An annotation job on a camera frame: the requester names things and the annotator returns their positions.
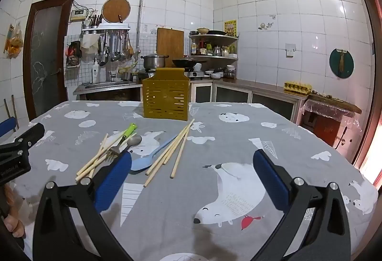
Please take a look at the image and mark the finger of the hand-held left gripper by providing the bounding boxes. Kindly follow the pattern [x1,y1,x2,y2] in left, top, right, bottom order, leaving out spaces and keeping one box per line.
[13,123,45,152]
[0,117,17,137]

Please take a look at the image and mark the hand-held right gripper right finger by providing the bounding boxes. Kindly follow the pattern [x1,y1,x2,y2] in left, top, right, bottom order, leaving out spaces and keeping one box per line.
[253,149,351,261]

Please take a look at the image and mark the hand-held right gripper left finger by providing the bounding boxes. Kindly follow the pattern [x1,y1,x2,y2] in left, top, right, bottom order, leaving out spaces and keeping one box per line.
[33,153,133,261]

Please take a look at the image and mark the blue plastic spoon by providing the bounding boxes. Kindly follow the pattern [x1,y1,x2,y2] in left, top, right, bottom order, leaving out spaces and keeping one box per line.
[129,135,179,174]

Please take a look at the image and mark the metal spoon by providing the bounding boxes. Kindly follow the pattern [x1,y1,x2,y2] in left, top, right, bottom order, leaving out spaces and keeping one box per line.
[118,135,143,155]

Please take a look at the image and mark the green handled utensil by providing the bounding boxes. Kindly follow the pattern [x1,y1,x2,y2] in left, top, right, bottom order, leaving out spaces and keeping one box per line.
[112,123,138,149]

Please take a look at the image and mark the pile of wooden chopsticks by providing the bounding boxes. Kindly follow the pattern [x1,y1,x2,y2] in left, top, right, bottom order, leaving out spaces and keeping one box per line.
[75,118,195,188]

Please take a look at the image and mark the yellow plastic utensil holder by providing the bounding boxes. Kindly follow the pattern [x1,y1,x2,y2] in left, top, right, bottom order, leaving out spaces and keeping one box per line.
[142,68,191,121]

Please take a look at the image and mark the hanging steel kitchen utensils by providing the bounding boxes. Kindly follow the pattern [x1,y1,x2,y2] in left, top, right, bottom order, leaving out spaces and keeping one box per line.
[98,32,133,66]

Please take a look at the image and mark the person's left hand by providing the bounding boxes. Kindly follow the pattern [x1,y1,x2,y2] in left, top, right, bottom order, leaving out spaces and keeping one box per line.
[0,185,26,239]

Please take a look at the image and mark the wooden stick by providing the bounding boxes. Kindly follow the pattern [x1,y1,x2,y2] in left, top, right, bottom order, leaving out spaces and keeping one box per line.
[3,98,11,123]
[11,95,20,130]

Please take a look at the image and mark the brown door with frosted glass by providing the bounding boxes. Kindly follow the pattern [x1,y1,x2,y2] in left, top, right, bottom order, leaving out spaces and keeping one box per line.
[23,0,75,122]

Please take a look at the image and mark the yellow hanging bag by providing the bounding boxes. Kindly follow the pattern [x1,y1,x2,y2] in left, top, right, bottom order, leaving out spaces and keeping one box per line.
[6,23,24,59]

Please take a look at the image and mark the white soap bottle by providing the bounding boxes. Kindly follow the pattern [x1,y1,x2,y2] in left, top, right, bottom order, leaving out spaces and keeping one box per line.
[91,59,100,84]

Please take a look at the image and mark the red items on grid rack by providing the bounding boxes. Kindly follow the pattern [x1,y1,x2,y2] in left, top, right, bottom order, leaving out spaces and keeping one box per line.
[66,40,82,68]

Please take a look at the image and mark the steel sink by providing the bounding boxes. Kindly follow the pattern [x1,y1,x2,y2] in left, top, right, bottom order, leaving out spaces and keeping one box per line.
[84,80,135,90]

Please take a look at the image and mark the kitchen counter cabinet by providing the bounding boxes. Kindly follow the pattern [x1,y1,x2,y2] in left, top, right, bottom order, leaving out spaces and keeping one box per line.
[73,78,310,125]

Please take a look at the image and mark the yellow egg tray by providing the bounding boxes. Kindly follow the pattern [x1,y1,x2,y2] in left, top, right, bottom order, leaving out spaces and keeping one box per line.
[283,81,313,93]

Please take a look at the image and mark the steel faucet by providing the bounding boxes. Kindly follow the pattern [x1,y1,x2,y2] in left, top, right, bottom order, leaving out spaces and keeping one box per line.
[101,45,117,82]

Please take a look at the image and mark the long wooden board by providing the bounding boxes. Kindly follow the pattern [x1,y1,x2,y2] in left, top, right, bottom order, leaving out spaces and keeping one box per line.
[308,93,362,115]

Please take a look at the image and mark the hanging beige cloth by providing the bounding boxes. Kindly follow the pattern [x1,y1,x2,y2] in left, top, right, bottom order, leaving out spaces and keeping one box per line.
[81,35,101,54]

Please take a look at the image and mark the stacked white bowls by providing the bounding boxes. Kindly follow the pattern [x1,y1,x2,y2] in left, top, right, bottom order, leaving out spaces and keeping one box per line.
[205,70,225,80]

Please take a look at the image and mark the utensil cups on rack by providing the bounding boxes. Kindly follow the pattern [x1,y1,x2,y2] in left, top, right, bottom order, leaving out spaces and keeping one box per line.
[84,13,102,29]

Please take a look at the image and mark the steel cooking pot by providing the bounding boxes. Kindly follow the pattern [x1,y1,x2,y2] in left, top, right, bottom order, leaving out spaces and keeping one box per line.
[140,53,169,70]

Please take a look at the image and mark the steel gas stove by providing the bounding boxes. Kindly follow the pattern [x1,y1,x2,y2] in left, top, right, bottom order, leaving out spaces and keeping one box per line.
[137,68,205,80]

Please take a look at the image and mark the green round board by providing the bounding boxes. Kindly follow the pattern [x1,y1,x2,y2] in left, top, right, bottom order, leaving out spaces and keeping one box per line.
[329,48,355,79]

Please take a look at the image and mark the black wok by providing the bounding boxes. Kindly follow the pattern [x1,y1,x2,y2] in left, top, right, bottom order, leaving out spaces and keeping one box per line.
[172,59,207,69]

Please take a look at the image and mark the row of condiment bottles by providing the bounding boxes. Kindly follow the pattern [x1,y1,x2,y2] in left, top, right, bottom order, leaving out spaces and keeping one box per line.
[190,39,238,58]

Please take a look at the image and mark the wooden cutting board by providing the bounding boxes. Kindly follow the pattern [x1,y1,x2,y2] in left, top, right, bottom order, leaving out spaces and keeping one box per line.
[156,27,185,64]

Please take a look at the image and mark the round woven lid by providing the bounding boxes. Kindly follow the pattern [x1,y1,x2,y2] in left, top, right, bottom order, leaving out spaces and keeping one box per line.
[101,0,131,24]

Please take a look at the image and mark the steel corner shelf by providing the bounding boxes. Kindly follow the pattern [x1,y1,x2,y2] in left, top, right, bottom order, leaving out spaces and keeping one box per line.
[188,33,239,62]

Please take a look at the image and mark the beige wall box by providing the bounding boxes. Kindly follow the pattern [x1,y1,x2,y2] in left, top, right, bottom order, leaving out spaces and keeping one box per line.
[69,9,86,23]

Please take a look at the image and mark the white wall rack shelf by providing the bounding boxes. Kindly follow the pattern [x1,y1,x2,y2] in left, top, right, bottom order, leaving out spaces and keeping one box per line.
[81,23,131,36]

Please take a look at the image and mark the small wall hooks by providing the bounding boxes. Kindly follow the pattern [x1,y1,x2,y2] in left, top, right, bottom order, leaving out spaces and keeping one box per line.
[258,14,277,31]

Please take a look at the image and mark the yellow wall poster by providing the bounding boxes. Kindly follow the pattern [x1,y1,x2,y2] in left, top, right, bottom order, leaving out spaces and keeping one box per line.
[223,20,237,37]

